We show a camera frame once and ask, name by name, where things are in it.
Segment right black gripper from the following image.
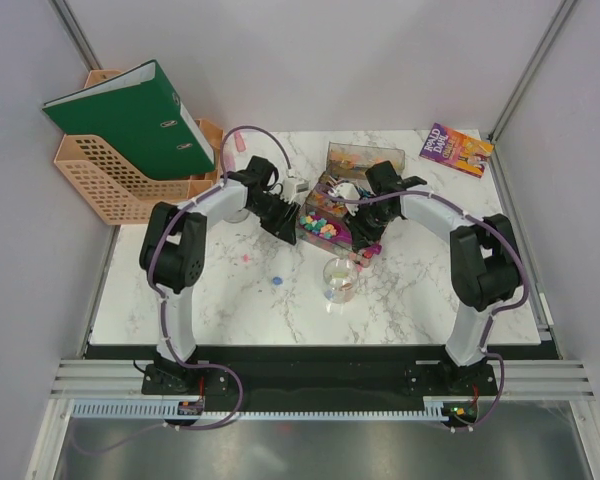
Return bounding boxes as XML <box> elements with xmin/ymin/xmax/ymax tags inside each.
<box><xmin>341</xmin><ymin>200</ymin><xmax>396</xmax><ymax>252</ymax></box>

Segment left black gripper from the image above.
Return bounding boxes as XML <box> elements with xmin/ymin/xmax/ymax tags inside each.
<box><xmin>246</xmin><ymin>194</ymin><xmax>300</xmax><ymax>246</ymax></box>

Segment magenta plastic scoop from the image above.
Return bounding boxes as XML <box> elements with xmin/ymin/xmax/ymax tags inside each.
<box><xmin>304</xmin><ymin>215</ymin><xmax>382</xmax><ymax>268</ymax></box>

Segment clear bin translucent star candies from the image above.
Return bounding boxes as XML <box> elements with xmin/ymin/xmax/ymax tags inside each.
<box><xmin>304</xmin><ymin>190</ymin><xmax>348</xmax><ymax>218</ymax></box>

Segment clear bin lollipops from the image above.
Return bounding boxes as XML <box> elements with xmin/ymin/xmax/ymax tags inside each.
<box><xmin>314</xmin><ymin>171</ymin><xmax>373</xmax><ymax>200</ymax></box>

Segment clear bin popsicle candies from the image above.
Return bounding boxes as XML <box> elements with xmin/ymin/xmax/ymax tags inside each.
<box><xmin>326</xmin><ymin>142</ymin><xmax>406</xmax><ymax>174</ymax></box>

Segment clear bin opaque star candies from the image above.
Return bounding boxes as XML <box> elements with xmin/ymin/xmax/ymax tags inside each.
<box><xmin>297</xmin><ymin>212</ymin><xmax>352</xmax><ymax>249</ymax></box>

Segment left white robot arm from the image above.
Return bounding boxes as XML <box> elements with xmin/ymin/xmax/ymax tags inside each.
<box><xmin>139</xmin><ymin>156</ymin><xmax>308</xmax><ymax>393</ymax></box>

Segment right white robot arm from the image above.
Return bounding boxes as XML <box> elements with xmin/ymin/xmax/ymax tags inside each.
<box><xmin>333</xmin><ymin>161</ymin><xmax>529</xmax><ymax>394</ymax></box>

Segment clear jar lid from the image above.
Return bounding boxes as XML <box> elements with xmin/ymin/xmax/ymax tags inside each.
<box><xmin>225</xmin><ymin>209</ymin><xmax>250</xmax><ymax>224</ymax></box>

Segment pink marker pen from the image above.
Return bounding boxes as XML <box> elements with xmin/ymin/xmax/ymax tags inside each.
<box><xmin>233</xmin><ymin>131</ymin><xmax>246</xmax><ymax>153</ymax></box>

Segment Roald Dahl paperback book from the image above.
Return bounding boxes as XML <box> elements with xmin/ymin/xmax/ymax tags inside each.
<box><xmin>419</xmin><ymin>123</ymin><xmax>494</xmax><ymax>178</ymax></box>

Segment peach plastic file rack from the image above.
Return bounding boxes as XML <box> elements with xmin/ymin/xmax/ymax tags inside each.
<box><xmin>54</xmin><ymin>70</ymin><xmax>223</xmax><ymax>225</ymax></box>

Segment green lever arch binder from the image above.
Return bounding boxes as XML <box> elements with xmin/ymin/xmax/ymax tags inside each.
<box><xmin>43</xmin><ymin>60</ymin><xmax>215</xmax><ymax>181</ymax></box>

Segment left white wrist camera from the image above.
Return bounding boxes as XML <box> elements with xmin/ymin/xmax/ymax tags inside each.
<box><xmin>281</xmin><ymin>176</ymin><xmax>309</xmax><ymax>204</ymax></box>

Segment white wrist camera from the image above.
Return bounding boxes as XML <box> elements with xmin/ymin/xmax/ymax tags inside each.
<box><xmin>281</xmin><ymin>176</ymin><xmax>309</xmax><ymax>204</ymax></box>
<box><xmin>330</xmin><ymin>182</ymin><xmax>361</xmax><ymax>215</ymax></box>

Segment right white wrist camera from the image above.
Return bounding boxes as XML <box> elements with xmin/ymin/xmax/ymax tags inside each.
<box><xmin>330</xmin><ymin>182</ymin><xmax>361</xmax><ymax>215</ymax></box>

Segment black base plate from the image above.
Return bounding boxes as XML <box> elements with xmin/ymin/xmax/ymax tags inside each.
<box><xmin>140</xmin><ymin>342</ymin><xmax>501</xmax><ymax>413</ymax></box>

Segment aluminium rail frame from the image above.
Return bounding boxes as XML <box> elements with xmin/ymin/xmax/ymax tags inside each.
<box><xmin>27</xmin><ymin>343</ymin><xmax>594</xmax><ymax>479</ymax></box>

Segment white slotted cable duct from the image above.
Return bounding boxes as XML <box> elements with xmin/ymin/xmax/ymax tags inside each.
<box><xmin>71</xmin><ymin>398</ymin><xmax>448</xmax><ymax>422</ymax></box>

